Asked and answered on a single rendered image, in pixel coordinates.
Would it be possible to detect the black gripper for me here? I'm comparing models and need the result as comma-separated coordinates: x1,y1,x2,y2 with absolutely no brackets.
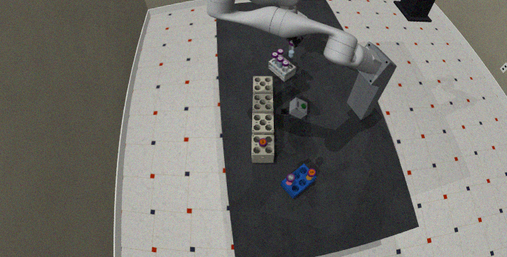
287,36,303,48

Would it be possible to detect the conical tube with yellow liquid and purple cap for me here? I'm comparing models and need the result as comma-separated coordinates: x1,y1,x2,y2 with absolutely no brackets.
259,138,267,148

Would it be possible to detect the blue tube rack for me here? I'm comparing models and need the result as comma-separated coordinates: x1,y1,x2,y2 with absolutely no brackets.
281,164,316,198

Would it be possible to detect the cream tube adapter block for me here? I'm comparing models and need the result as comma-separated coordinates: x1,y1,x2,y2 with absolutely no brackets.
253,76,273,94
252,113,274,135
251,134,275,163
252,94,273,113

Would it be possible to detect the white tube rack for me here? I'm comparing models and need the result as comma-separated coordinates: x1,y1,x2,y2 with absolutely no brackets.
268,60,296,82

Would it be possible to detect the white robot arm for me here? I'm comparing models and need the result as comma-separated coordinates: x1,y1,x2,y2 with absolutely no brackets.
207,0,382,74

